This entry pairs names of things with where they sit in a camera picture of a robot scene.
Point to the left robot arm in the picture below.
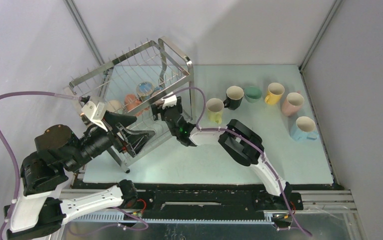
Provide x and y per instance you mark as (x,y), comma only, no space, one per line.
(58,150)

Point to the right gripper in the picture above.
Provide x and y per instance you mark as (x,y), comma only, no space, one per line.
(157,109)

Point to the cream decorated mug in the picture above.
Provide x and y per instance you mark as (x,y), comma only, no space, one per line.
(115,106)

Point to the orange-red cup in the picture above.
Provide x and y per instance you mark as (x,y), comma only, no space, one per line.
(130,102)

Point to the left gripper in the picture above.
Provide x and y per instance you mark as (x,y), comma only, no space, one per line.
(135,139)

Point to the black mug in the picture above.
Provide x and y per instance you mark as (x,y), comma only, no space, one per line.
(234,97)

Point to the steel two-tier dish rack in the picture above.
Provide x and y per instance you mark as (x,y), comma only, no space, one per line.
(159,62)

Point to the yellow-green mug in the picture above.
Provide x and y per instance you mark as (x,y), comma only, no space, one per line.
(214,108)

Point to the large pink mug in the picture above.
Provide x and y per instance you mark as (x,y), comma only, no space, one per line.
(156,102)

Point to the yellow mug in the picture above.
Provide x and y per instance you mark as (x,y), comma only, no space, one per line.
(275,92)

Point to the mint green mug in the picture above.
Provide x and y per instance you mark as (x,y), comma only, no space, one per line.
(252,94)

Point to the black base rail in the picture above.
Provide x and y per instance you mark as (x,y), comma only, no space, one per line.
(209,202)

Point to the blue-rimmed cup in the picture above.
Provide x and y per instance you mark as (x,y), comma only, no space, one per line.
(146,89)

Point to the light blue mug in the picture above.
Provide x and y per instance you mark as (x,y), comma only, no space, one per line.
(303,129)

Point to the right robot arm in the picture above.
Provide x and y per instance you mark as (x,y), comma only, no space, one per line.
(241,143)

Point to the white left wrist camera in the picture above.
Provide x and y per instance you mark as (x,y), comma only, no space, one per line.
(95,111)

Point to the pink faceted mug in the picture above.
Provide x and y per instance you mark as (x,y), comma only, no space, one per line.
(293,102)

